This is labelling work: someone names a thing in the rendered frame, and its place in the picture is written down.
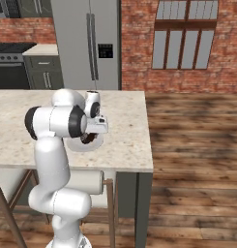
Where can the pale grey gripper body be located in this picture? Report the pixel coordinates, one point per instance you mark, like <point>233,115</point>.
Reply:
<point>98,129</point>

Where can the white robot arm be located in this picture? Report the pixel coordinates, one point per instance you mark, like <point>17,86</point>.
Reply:
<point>52,155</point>

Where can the chocolate cupcake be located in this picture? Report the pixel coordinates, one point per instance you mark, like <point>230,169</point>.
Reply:
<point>88,139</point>

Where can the white plate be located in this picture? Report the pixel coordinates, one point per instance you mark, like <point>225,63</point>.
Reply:
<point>74,147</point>

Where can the marble top kitchen island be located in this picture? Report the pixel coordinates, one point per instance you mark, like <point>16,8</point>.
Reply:
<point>123,129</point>

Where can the wooden stool with white cushion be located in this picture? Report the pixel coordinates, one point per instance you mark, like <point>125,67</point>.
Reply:
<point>10,187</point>
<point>91,182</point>

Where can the dark green base cupboards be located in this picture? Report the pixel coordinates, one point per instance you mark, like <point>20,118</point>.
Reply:
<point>45,69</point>

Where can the stainless steel fridge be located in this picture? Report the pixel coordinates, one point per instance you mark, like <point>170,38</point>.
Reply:
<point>74,45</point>

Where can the black and steel oven range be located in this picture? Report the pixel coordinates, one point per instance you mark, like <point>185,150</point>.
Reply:
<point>8,68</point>

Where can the brown framed window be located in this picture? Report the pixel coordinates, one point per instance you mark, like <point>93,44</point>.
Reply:
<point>184,35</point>

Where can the dark green wall cupboards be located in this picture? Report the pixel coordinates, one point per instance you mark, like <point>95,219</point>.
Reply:
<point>36,8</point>

